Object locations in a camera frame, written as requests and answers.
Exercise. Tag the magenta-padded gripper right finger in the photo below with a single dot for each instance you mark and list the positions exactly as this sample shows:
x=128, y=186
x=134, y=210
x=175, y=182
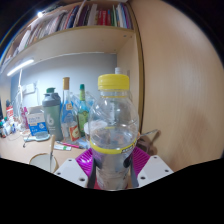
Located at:
x=141, y=160

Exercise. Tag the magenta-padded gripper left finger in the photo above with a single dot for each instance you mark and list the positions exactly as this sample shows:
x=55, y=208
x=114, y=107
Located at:
x=85, y=161

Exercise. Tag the clear bottle with yellow cap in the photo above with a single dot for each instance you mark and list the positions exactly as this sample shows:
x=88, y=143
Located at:
x=113, y=133

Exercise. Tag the brown mug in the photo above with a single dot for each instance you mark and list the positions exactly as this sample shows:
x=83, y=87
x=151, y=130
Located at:
x=146, y=143

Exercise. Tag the brown jar with white lid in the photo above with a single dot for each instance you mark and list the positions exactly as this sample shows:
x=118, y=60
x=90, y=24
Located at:
x=86, y=128

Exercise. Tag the cream ceramic cup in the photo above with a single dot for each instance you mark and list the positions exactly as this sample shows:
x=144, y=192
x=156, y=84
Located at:
x=40, y=161

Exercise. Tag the green glass bottle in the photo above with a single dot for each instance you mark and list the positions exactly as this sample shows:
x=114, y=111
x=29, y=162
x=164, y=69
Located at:
x=82, y=113

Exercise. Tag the clear glass bottle gold cap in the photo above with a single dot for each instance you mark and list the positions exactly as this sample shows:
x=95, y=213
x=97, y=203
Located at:
x=69, y=113

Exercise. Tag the blue and white box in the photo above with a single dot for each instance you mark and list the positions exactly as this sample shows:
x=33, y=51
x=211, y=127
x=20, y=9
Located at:
x=36, y=121

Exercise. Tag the magenta pouch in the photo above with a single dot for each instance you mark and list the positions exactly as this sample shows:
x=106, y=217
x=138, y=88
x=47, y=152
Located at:
x=24, y=116

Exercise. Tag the red and white canister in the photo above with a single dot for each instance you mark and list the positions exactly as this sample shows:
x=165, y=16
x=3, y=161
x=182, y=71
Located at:
x=10, y=114

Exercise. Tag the white power strip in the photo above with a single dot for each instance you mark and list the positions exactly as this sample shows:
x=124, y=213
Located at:
x=29, y=88

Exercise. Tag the tall clear glass bottle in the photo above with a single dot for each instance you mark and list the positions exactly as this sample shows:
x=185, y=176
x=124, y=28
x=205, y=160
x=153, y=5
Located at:
x=118, y=70

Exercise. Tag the under-shelf light bar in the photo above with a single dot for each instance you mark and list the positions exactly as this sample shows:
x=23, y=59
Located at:
x=20, y=67

